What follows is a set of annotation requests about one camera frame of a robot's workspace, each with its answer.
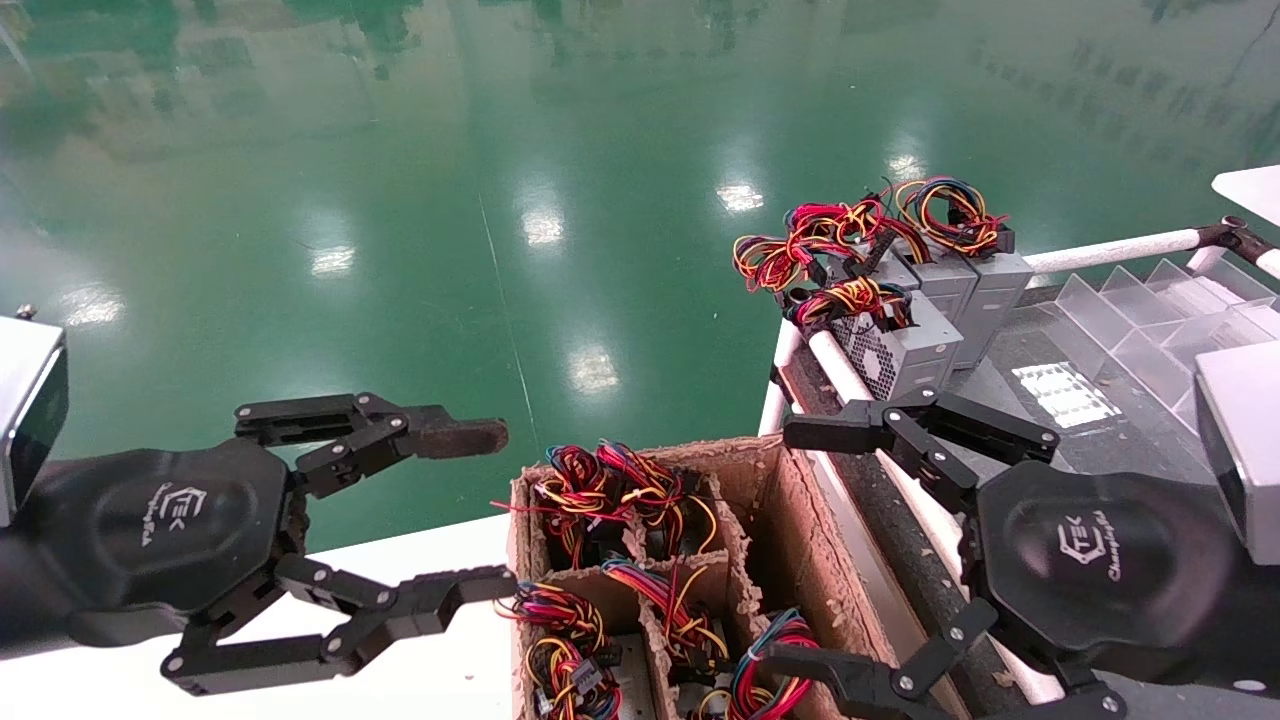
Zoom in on clear acrylic divider tray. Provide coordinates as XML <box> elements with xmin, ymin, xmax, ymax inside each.
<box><xmin>1038</xmin><ymin>258</ymin><xmax>1280</xmax><ymax>481</ymax></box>

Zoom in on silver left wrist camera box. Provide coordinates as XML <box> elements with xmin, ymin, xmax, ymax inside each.
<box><xmin>0</xmin><ymin>315</ymin><xmax>69</xmax><ymax>529</ymax></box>

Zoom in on grey power supply yellow-blue cables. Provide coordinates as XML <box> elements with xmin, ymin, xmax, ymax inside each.
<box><xmin>890</xmin><ymin>176</ymin><xmax>1036</xmax><ymax>371</ymax></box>

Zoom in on grey power supply mesh side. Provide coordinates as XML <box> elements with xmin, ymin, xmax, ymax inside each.
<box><xmin>788</xmin><ymin>278</ymin><xmax>964</xmax><ymax>403</ymax></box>

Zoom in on long white rail pipe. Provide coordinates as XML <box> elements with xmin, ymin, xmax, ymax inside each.
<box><xmin>808</xmin><ymin>330</ymin><xmax>1066</xmax><ymax>706</ymax></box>

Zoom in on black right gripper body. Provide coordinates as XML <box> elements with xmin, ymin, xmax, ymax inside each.
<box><xmin>960</xmin><ymin>460</ymin><xmax>1243</xmax><ymax>683</ymax></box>

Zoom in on white table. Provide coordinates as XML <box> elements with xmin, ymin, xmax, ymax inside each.
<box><xmin>1211</xmin><ymin>164</ymin><xmax>1280</xmax><ymax>229</ymax></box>

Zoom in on black pipe connector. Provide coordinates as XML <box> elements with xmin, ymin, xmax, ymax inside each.
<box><xmin>1195</xmin><ymin>215</ymin><xmax>1280</xmax><ymax>263</ymax></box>

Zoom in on brown cardboard box with dividers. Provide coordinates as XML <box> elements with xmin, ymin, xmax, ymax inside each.
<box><xmin>505</xmin><ymin>432</ymin><xmax>976</xmax><ymax>720</ymax></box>

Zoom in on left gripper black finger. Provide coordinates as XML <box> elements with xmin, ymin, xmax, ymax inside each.
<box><xmin>235</xmin><ymin>392</ymin><xmax>509</xmax><ymax>501</ymax></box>
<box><xmin>160</xmin><ymin>555</ymin><xmax>518</xmax><ymax>698</ymax></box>

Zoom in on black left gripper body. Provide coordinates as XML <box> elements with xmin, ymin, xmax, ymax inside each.
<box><xmin>22</xmin><ymin>438</ymin><xmax>309</xmax><ymax>649</ymax></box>

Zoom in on short white frame pipe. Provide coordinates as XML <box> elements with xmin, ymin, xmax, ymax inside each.
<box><xmin>757</xmin><ymin>318</ymin><xmax>804</xmax><ymax>438</ymax></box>

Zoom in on grey power supply red cables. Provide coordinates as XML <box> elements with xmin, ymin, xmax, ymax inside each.
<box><xmin>733</xmin><ymin>198</ymin><xmax>979</xmax><ymax>323</ymax></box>

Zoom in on power supply with coloured cables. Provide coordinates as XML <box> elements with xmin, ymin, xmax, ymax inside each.
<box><xmin>695</xmin><ymin>608</ymin><xmax>823</xmax><ymax>720</ymax></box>
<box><xmin>598</xmin><ymin>440</ymin><xmax>721</xmax><ymax>561</ymax></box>
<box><xmin>495</xmin><ymin>580</ymin><xmax>609</xmax><ymax>651</ymax></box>
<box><xmin>598</xmin><ymin>558</ymin><xmax>731</xmax><ymax>691</ymax></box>
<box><xmin>492</xmin><ymin>445</ymin><xmax>626</xmax><ymax>569</ymax></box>
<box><xmin>522</xmin><ymin>635</ymin><xmax>623</xmax><ymax>720</ymax></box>

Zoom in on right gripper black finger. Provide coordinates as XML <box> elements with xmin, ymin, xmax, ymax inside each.
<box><xmin>757</xmin><ymin>598</ymin><xmax>1129</xmax><ymax>720</ymax></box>
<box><xmin>783</xmin><ymin>388</ymin><xmax>1061</xmax><ymax>516</ymax></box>

